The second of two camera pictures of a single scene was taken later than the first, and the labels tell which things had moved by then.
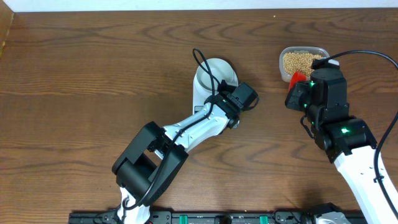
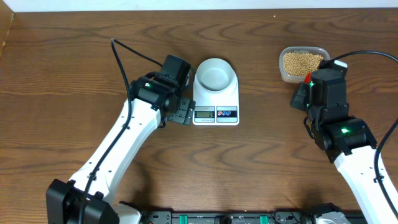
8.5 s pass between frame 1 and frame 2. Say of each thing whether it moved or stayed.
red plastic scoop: moved
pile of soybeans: stayed
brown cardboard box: stayed
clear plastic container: stayed
